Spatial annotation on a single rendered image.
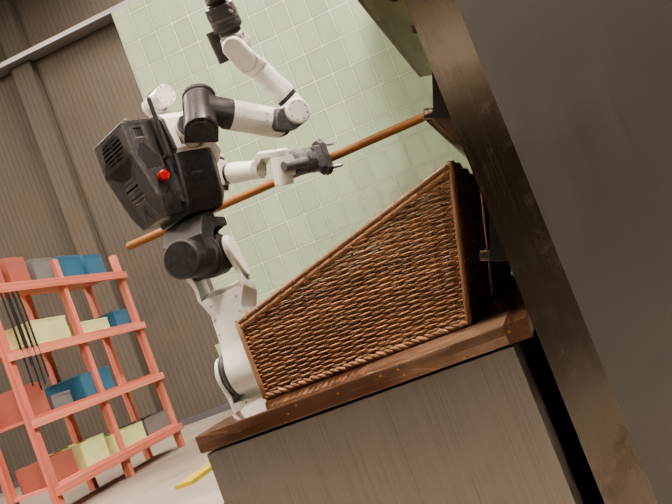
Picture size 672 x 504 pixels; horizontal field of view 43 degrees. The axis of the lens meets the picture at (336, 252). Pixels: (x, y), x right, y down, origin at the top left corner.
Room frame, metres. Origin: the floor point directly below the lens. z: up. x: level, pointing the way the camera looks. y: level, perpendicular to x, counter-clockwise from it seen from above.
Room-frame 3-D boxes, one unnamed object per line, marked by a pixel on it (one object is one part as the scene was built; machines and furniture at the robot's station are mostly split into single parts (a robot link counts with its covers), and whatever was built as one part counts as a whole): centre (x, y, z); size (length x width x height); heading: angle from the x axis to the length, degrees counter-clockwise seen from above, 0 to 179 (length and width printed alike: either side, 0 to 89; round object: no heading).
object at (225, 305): (2.55, 0.36, 0.78); 0.18 x 0.15 x 0.47; 76
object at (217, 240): (2.54, 0.36, 0.97); 0.14 x 0.13 x 0.12; 76
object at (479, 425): (2.46, -0.23, 0.29); 2.42 x 0.56 x 0.58; 167
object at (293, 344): (1.74, -0.07, 0.72); 0.56 x 0.49 x 0.28; 167
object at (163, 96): (2.56, 0.34, 1.47); 0.10 x 0.07 x 0.09; 42
